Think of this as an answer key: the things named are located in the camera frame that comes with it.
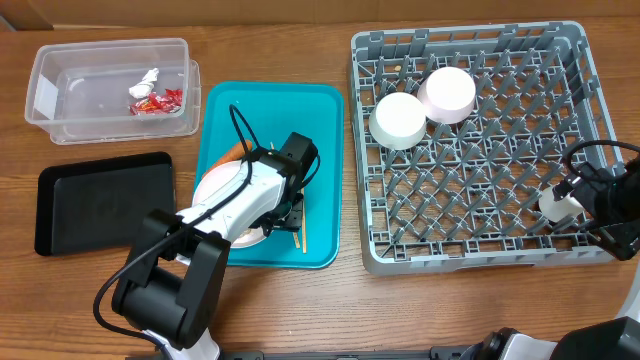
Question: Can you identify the white bowl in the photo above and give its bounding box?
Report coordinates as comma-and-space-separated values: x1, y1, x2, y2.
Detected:
369, 92, 426, 150

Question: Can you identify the red snack wrapper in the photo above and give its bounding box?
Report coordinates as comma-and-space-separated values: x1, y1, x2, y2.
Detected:
129, 89, 183, 115

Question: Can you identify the white tissue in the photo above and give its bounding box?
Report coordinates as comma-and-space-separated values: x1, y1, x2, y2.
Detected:
129, 68, 159, 99

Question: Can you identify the pink bowl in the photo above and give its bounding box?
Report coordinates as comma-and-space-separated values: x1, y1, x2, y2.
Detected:
417, 67, 476, 125

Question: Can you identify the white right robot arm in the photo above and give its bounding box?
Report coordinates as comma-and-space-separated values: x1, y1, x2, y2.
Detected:
550, 158, 639, 360

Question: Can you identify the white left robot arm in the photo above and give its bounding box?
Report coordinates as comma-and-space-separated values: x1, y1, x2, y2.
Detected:
107, 132, 320, 359

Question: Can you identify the grey dishwasher rack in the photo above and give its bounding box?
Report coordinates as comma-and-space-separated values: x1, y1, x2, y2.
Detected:
349, 21, 623, 275

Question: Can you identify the right wooden chopstick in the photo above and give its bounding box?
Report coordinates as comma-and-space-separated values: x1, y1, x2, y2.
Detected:
301, 189, 307, 254

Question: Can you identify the wooden chopstick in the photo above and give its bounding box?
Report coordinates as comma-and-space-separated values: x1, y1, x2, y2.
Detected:
270, 142, 301, 249
301, 189, 307, 254

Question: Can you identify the left wooden chopstick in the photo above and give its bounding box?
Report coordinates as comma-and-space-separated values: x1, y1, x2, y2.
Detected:
270, 142, 301, 249

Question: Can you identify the white plate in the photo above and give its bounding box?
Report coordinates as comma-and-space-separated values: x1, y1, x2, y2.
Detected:
192, 160, 266, 249

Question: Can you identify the white cup in rack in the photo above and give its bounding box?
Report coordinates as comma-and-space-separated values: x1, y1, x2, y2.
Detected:
538, 187, 584, 223

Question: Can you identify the orange carrot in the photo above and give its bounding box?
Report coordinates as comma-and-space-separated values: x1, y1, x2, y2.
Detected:
202, 140, 253, 177

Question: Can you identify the teal serving tray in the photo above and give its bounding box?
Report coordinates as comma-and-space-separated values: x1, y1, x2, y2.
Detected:
194, 82, 344, 269

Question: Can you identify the black plastic tray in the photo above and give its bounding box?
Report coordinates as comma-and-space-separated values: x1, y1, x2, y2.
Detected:
34, 152, 176, 256

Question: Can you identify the black base bar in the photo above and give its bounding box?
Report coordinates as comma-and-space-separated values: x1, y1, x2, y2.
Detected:
124, 344, 491, 360

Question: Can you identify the clear plastic bin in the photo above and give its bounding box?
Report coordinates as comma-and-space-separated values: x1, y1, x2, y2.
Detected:
24, 38, 201, 145

